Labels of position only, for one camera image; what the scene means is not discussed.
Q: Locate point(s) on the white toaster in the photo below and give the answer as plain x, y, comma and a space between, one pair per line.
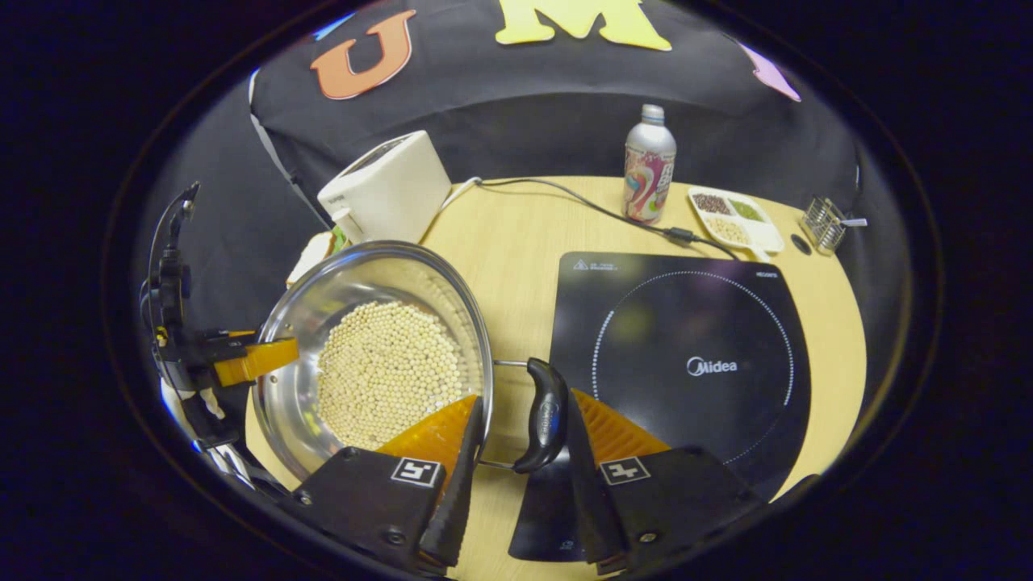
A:
387, 190

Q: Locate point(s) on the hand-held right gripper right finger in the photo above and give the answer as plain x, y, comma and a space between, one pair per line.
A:
678, 500

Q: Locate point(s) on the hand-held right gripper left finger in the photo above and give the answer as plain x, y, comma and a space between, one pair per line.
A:
379, 500

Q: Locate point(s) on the silver printed drink bottle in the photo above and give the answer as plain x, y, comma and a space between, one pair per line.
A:
648, 173

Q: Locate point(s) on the heap of yellow soybeans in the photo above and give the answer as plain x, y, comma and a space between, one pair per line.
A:
387, 371

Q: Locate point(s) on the white divided bean tray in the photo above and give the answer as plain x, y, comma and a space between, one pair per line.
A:
738, 222

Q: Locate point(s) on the black table grommet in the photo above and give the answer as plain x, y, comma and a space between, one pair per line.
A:
800, 244

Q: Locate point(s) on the black induction cooktop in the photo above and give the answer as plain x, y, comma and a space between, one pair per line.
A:
694, 323

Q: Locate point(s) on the sandwich with lettuce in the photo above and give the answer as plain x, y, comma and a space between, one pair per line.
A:
331, 242

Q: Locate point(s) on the black backdrop cloth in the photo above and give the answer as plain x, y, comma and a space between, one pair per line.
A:
524, 105

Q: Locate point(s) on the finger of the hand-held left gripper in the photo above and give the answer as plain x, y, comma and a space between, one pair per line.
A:
258, 361
230, 333

